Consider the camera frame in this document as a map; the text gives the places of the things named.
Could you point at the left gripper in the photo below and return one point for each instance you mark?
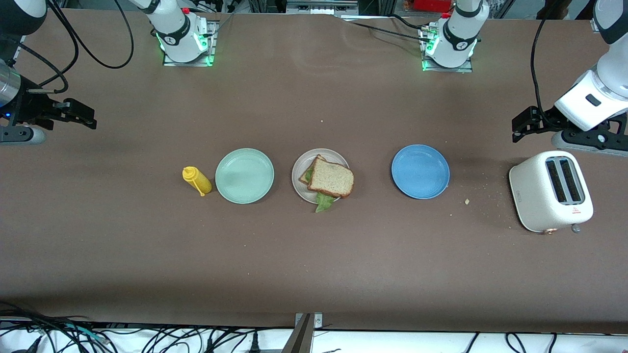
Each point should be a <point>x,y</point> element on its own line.
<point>547,119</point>

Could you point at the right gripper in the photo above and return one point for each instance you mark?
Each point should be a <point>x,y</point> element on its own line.
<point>30,106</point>

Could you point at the yellow squeeze bottle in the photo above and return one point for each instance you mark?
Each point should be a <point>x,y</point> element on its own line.
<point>198,182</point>

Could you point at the toasted bread slice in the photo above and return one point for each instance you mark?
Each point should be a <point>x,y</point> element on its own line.
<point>306,174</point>
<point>332,179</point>

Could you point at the green lettuce leaf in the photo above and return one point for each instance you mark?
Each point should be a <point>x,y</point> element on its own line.
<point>324,202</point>

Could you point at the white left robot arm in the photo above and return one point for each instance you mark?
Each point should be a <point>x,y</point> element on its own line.
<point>598,93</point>

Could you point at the blue plate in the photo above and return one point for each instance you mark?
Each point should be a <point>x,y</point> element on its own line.
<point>420,171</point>

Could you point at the mint green plate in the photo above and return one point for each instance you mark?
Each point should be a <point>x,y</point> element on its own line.
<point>244,176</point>

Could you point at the beige plate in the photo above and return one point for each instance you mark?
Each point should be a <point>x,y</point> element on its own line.
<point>299,184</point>

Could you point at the cream white toaster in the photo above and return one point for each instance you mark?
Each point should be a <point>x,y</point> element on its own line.
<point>530,196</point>

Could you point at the red box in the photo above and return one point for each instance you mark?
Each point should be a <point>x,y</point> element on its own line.
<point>431,5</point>

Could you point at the black power plug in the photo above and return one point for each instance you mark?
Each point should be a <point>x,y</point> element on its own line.
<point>254,345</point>

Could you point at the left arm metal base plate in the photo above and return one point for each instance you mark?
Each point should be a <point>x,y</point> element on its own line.
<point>468,69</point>

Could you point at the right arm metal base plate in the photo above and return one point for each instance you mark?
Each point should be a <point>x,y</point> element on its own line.
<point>165,62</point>

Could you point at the grey metal frame device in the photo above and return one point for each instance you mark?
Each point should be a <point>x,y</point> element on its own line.
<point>319,7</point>

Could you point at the aluminium table edge bracket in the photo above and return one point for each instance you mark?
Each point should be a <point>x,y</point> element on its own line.
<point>304,338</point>

